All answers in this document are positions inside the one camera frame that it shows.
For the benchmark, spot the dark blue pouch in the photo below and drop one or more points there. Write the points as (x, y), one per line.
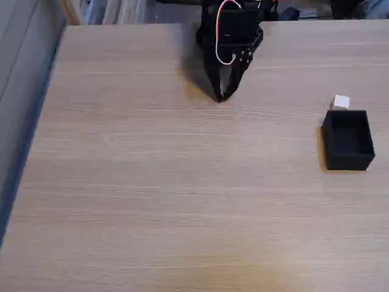
(289, 14)

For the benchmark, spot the white cube block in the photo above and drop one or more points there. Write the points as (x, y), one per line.
(341, 101)

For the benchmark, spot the black open box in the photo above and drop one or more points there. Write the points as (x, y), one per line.
(349, 158)

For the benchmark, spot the light wooden strip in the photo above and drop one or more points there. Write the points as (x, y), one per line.
(71, 12)

